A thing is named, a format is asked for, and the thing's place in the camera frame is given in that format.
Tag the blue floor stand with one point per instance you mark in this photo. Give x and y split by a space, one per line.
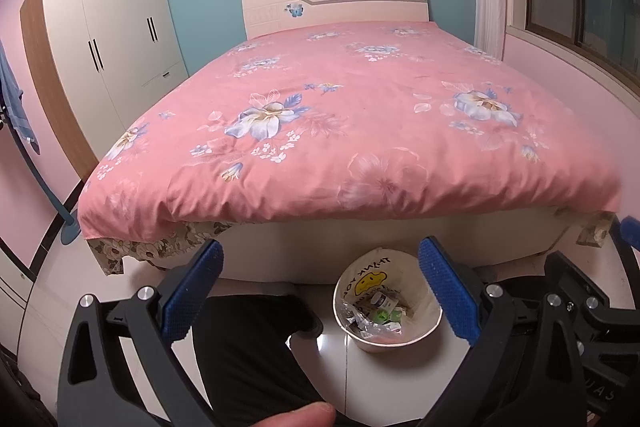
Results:
69 233

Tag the brown floral bed sheet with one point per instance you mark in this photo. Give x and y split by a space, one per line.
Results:
145 249

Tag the person's left leg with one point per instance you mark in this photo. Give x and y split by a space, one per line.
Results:
250 357

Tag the person's left hand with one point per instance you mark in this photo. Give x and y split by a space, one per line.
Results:
300 417

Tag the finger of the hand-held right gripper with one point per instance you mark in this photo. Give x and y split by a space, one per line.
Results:
632 232
570 277

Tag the white bed headboard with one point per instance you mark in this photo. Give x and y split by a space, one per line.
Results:
350 2

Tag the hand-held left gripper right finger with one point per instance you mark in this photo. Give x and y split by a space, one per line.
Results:
447 292

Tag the pink floral blanket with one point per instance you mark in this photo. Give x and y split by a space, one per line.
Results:
350 132

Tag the blue hanging cloth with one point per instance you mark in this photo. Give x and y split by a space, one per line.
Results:
12 107

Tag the white bin with yellow face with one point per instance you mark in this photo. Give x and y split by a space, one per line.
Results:
360 269

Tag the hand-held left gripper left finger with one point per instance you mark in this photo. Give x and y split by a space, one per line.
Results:
195 292

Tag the person's left shoe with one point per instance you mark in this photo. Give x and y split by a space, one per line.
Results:
310 324

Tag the white bed base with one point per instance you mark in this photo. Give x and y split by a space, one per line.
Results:
310 252

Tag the white wardrobe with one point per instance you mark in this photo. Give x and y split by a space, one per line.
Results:
115 47

